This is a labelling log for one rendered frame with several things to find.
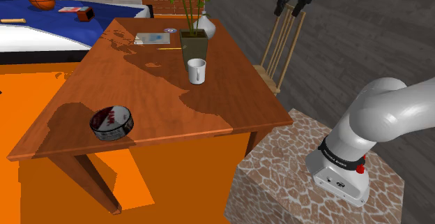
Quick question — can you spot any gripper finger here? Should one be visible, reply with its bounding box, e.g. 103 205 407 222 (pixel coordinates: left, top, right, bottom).
291 0 312 17
273 0 289 17

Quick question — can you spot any light wooden chair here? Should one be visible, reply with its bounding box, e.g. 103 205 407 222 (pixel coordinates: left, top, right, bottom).
252 3 307 97

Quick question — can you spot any white vase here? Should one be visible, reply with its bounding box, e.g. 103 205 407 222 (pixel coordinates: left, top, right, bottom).
192 10 217 40

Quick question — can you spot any green plant in dark pot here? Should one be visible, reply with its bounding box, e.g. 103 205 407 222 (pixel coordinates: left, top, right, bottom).
167 0 234 72

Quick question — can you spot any white mug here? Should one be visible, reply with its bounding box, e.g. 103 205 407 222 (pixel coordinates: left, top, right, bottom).
187 58 208 86

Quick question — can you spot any pale blue book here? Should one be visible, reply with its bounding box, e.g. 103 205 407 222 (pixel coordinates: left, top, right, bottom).
132 31 171 46

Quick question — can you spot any brown wooden table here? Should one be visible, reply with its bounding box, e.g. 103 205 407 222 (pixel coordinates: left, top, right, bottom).
6 16 294 216

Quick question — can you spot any stone patterned robot stand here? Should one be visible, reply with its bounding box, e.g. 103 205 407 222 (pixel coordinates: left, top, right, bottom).
224 108 406 224

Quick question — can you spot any round black and white tin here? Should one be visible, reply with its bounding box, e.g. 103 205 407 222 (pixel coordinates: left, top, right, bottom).
89 105 135 142

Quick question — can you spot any bed with blue cover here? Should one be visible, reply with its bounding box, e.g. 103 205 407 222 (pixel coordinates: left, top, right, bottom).
0 0 155 66

